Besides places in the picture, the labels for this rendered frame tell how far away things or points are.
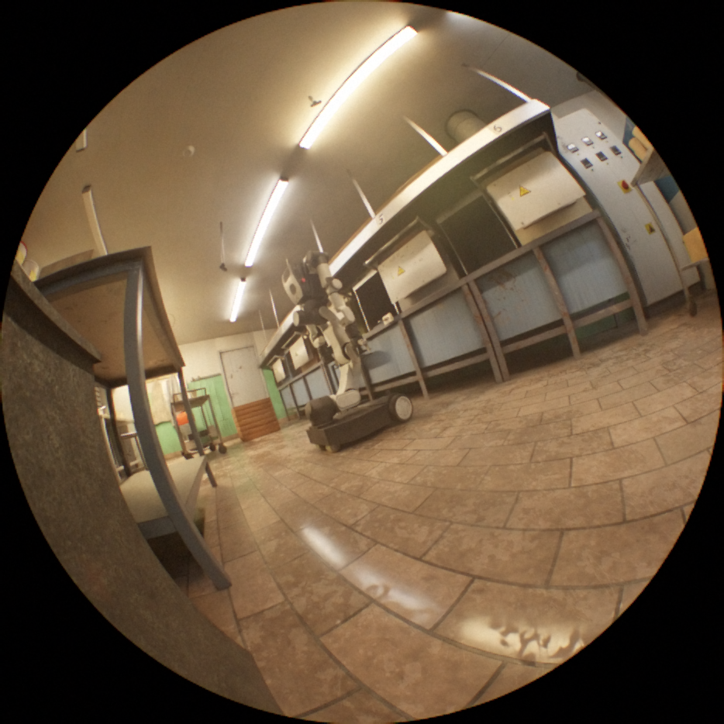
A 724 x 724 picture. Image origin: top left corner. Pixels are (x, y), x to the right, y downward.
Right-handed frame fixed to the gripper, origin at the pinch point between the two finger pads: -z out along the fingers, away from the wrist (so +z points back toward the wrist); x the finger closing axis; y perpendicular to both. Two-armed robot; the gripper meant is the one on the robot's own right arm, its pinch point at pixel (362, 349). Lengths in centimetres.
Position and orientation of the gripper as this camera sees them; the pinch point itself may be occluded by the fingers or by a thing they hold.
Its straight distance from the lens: 152.4
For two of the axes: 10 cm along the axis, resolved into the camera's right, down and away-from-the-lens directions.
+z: -4.7, -8.8, -0.5
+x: 6.7, -3.9, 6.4
